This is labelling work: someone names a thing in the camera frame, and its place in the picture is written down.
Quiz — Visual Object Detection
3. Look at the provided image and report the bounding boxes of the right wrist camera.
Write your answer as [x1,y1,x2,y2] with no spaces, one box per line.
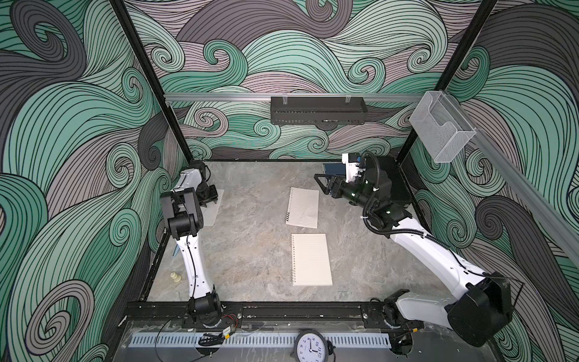
[342,152,366,183]

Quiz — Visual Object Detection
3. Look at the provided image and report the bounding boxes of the white slotted cable duct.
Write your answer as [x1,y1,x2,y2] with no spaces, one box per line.
[128,332,391,349]

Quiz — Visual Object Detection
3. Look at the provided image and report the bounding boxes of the aluminium wall rail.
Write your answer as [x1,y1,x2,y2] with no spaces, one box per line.
[164,92,424,103]

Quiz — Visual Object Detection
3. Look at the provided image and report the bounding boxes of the black hard case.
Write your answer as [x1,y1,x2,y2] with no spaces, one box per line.
[351,156,412,208]

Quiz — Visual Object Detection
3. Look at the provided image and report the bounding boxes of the small yellow-green object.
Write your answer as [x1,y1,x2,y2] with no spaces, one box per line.
[170,271,182,283]

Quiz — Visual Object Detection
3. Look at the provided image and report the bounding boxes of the torn lined notebook page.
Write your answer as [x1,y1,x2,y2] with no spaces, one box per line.
[201,200,221,228]

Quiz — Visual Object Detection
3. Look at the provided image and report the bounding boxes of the round analog clock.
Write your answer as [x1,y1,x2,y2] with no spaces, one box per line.
[291,330,330,362]

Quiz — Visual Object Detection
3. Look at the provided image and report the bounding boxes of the blue cover notebook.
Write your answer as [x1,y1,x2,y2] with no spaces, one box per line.
[323,163,346,176]

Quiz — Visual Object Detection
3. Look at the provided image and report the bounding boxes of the right side aluminium rail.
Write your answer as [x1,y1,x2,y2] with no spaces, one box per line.
[445,94,578,264]

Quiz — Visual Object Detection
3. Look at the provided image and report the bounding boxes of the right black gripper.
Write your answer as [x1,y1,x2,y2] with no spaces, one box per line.
[315,173,375,214]

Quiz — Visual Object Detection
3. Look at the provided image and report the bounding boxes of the black wall-mounted tray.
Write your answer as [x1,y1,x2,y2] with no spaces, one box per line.
[270,96,368,127]

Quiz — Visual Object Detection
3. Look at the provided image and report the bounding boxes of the clear acrylic wall holder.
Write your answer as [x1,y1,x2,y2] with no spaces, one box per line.
[410,90,476,164]

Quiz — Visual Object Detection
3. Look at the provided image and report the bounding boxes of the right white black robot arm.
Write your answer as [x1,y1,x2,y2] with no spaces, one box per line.
[315,173,513,347]

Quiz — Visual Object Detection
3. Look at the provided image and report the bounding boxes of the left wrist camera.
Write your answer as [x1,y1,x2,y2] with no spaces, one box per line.
[188,160,207,178]

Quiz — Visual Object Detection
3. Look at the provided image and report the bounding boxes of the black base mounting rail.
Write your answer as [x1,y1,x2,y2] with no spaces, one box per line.
[125,300,440,331]

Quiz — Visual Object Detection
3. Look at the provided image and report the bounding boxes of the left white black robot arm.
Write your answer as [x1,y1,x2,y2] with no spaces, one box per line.
[160,161,223,326]

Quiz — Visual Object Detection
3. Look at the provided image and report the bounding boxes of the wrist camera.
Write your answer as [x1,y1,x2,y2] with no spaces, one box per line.
[342,152,366,183]
[188,160,207,178]

